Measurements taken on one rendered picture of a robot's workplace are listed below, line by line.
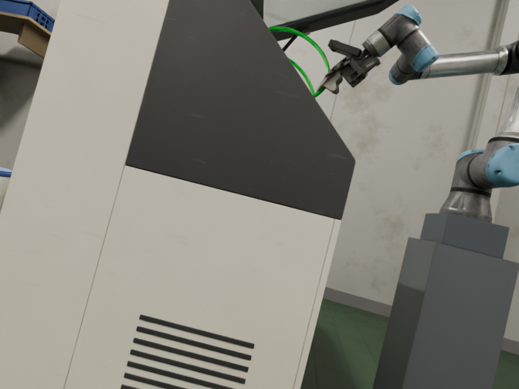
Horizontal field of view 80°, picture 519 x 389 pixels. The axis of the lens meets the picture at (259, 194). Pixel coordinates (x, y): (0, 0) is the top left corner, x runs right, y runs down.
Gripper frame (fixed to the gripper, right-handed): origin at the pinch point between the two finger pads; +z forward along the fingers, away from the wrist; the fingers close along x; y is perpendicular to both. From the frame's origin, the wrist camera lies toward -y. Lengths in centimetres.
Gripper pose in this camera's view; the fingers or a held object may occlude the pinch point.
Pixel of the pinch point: (319, 87)
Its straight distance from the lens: 117.9
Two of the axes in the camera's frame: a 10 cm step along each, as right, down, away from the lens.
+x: 4.4, -0.8, 8.9
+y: 5.3, 8.3, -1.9
